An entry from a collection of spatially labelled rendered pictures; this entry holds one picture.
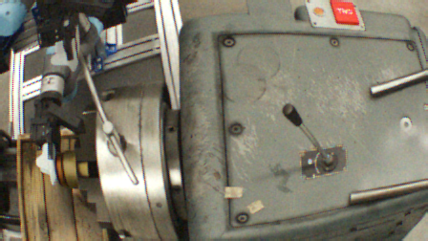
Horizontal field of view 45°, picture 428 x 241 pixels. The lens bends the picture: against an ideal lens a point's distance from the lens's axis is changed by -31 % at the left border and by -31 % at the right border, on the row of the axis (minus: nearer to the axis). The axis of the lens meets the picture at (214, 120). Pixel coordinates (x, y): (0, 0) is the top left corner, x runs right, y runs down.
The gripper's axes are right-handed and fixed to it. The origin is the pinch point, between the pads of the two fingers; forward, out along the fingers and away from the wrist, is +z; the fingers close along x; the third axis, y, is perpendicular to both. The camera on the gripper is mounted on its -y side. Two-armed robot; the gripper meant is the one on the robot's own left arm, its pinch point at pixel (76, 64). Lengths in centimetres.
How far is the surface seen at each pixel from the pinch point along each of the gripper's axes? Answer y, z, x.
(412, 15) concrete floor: -129, 89, -144
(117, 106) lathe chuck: -7.0, 12.1, -0.5
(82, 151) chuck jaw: 3.2, 22.3, 0.3
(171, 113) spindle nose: -16.3, 18.1, -3.8
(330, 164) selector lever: -42.6, 14.0, 15.6
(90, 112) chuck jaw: -0.4, 14.5, -2.4
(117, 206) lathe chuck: -5.4, 22.0, 14.7
